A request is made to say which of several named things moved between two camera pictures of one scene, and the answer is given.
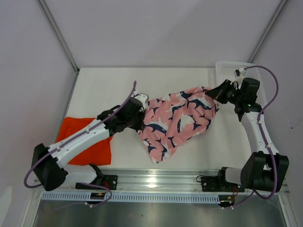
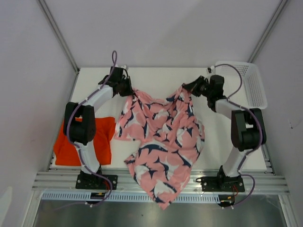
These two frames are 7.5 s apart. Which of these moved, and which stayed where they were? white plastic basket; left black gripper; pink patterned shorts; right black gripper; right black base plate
Moved: right black gripper; left black gripper; pink patterned shorts
Stayed: white plastic basket; right black base plate
